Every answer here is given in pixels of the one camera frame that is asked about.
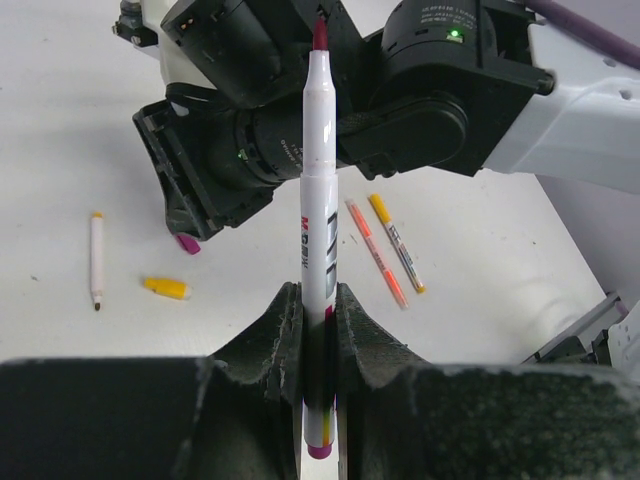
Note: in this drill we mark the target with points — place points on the orange highlighter pen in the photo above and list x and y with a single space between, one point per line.
365 231

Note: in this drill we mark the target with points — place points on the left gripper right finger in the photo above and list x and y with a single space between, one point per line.
401 417

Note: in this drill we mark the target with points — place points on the thin white pen yellow end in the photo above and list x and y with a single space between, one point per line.
97 259

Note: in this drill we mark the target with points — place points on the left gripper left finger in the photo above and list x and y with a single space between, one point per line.
234 414

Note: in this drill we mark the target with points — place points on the white marker yellow end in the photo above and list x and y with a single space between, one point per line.
385 218

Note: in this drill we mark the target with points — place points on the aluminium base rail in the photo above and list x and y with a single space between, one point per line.
585 341

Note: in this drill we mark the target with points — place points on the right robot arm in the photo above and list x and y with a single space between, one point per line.
509 86

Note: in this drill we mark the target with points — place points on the purple pen cap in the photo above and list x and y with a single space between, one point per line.
188 244

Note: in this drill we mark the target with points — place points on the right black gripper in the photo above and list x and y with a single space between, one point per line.
199 202

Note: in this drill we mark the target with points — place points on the white pen purple end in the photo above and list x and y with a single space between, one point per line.
319 236

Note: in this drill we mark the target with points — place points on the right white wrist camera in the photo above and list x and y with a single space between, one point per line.
139 23

